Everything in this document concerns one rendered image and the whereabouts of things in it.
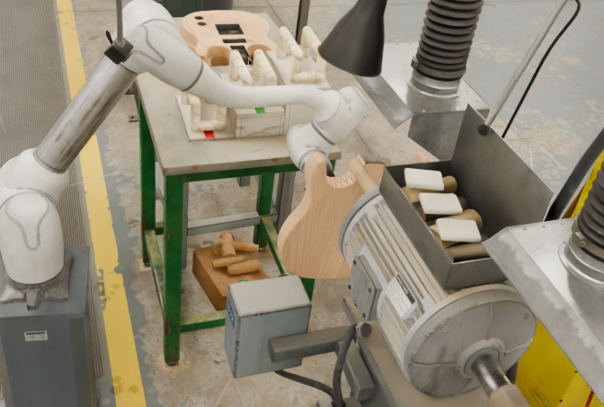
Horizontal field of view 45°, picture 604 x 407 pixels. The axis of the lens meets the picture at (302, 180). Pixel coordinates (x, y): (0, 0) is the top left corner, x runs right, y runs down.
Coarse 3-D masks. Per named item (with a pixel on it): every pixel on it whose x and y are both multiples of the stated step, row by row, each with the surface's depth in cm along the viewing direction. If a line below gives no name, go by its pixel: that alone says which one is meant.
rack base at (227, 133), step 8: (176, 96) 247; (200, 104) 245; (208, 104) 245; (184, 112) 239; (200, 112) 240; (208, 112) 241; (184, 120) 235; (192, 136) 229; (200, 136) 229; (216, 136) 230; (224, 136) 231; (232, 136) 231
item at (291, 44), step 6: (282, 30) 237; (288, 30) 238; (282, 36) 235; (288, 36) 233; (288, 42) 231; (294, 42) 230; (288, 48) 232; (294, 48) 227; (294, 54) 226; (300, 54) 225
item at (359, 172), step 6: (354, 162) 169; (360, 162) 170; (354, 168) 168; (360, 168) 167; (354, 174) 168; (360, 174) 166; (366, 174) 165; (360, 180) 165; (366, 180) 164; (372, 180) 165; (360, 186) 165; (366, 186) 163; (372, 186) 162; (366, 192) 162
